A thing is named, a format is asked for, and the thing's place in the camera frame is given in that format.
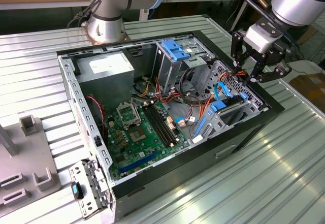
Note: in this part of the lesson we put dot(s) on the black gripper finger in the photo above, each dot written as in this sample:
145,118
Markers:
236,46
278,72

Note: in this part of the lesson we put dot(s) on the hard disk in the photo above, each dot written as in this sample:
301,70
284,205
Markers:
218,106

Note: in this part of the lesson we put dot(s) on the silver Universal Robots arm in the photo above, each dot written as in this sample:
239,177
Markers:
297,3

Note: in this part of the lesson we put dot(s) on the grey metal disk bay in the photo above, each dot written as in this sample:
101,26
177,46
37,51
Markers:
213,125

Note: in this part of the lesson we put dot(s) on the cardboard box with label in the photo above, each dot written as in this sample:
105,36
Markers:
312,87

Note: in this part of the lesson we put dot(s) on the blue plastic drive latch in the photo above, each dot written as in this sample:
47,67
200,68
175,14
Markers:
175,50

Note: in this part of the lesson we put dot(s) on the grey metal drive cage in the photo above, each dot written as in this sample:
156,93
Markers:
167,74

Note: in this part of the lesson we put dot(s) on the white label tag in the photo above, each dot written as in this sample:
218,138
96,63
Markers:
197,139

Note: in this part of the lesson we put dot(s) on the black RAM slot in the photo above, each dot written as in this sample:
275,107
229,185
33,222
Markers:
159,125
165,125
162,125
156,125

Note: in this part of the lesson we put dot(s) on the green motherboard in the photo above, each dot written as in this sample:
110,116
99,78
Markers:
149,142

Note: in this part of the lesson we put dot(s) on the CPU socket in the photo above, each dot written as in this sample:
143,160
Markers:
138,134

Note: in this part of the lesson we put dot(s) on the grey power supply unit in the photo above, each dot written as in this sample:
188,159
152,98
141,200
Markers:
106,87

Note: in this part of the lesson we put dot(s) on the black open PC case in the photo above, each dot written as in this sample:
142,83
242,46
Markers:
177,173

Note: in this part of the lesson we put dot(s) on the blue expansion slot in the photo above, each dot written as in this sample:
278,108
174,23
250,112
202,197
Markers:
138,162

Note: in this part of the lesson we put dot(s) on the grey parts rack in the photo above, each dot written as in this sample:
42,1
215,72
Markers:
25,158

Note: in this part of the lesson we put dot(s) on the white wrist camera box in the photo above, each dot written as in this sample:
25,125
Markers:
261,39

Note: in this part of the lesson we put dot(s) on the brown arm base plate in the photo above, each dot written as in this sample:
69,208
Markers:
85,32

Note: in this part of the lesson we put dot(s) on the metal expansion slot bracket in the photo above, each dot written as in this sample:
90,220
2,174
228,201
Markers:
76,170

